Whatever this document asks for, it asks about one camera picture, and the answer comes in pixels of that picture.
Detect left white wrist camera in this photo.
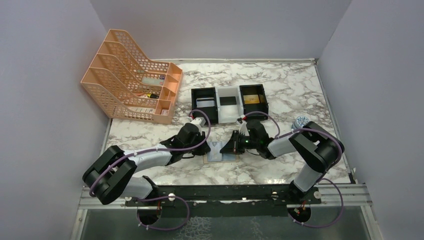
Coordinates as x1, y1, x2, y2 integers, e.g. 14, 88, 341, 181
190, 117, 207, 131

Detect silver VIP card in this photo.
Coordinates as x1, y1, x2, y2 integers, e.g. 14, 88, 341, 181
196, 97, 216, 108
207, 141, 223, 163

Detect items in organizer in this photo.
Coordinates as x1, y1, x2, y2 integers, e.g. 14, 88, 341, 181
126, 69, 166, 109

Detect gold card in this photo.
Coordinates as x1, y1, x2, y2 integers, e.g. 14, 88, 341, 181
243, 94, 261, 104

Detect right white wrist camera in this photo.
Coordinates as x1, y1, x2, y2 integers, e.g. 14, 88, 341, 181
236, 116, 250, 136

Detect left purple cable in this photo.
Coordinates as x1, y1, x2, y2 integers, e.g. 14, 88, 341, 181
88, 109, 212, 198

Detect black card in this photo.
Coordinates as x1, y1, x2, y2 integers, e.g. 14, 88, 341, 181
219, 96, 238, 106

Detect black tray bin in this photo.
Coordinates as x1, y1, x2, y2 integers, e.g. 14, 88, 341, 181
191, 87, 219, 125
239, 84, 269, 121

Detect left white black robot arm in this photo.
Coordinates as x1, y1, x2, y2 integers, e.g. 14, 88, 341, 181
82, 117, 211, 206

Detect black right tray bin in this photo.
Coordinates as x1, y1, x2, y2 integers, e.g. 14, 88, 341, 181
239, 84, 269, 121

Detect black left tray bin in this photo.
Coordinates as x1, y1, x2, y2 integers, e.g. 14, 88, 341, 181
191, 87, 219, 125

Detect blue white round tin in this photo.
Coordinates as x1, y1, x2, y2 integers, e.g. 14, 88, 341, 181
291, 115, 310, 130

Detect white middle tray bin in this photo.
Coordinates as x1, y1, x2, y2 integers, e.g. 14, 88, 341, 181
215, 86, 244, 124

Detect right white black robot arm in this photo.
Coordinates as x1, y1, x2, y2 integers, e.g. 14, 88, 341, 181
220, 120, 345, 204

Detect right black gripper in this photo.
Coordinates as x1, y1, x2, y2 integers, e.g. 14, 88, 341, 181
220, 129, 259, 154

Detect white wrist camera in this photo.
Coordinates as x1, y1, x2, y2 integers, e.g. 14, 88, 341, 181
190, 117, 207, 131
236, 116, 250, 136

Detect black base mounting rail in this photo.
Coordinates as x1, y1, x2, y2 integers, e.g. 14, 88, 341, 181
125, 184, 322, 218

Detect peach plastic file organizer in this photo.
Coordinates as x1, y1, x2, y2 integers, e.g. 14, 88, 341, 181
80, 29, 184, 125

